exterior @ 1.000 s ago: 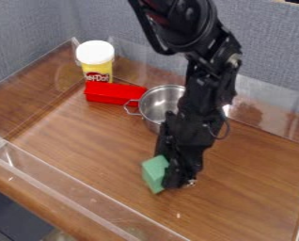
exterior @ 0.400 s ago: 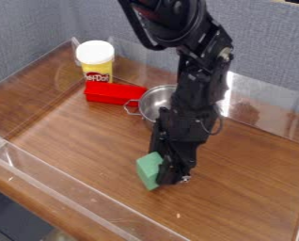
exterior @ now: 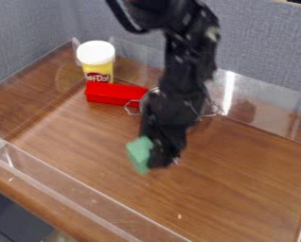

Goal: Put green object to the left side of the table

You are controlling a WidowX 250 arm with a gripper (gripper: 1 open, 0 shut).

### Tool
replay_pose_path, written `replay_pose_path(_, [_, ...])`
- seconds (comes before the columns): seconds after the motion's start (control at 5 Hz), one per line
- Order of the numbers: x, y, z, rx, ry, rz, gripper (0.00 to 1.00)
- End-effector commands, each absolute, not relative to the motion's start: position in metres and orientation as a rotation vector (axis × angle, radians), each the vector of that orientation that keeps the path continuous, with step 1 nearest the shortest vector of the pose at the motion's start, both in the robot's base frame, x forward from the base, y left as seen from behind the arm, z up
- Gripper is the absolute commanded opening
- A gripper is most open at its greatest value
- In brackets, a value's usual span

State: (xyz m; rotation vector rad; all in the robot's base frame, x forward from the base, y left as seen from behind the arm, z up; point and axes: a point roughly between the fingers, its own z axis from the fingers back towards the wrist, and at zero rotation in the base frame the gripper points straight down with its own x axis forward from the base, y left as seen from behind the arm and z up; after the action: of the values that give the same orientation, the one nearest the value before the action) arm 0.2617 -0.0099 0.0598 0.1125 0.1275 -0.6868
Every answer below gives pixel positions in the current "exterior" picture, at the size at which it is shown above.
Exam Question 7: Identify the yellow Play-Doh can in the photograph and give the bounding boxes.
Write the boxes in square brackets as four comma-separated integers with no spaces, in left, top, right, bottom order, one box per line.
[76,41,115,83]

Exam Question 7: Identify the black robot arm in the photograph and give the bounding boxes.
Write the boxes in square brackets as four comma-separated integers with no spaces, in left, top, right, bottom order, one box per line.
[105,0,220,168]

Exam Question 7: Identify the small steel pot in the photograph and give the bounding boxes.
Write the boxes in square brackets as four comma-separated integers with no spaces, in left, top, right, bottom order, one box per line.
[123,86,221,135]

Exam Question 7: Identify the clear acrylic barrier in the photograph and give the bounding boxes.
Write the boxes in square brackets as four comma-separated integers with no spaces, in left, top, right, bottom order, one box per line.
[0,43,301,242]

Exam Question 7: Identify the green foam block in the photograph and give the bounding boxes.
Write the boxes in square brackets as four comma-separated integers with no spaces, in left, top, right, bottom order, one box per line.
[127,136,154,175]

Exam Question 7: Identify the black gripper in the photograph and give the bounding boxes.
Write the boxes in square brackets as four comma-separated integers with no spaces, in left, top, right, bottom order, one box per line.
[139,92,205,168]

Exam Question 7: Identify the red rectangular block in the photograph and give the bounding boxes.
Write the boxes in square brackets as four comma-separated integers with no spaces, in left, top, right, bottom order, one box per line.
[85,81,149,106]

